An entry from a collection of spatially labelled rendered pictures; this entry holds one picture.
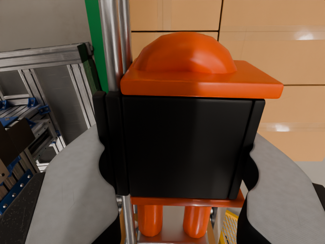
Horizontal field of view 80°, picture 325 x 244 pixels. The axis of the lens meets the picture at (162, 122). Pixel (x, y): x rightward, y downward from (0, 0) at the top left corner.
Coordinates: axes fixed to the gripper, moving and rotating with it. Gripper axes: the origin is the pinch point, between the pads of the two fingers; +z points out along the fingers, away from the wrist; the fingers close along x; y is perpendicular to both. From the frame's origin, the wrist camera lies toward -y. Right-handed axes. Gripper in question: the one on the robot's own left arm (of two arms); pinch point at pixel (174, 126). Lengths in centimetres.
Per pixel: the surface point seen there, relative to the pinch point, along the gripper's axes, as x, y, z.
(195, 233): 2.4, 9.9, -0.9
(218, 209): 33, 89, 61
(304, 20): 47, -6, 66
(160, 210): -0.6, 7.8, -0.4
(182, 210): 1.6, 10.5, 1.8
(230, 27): 22, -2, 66
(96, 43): -43, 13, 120
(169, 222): 0.3, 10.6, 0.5
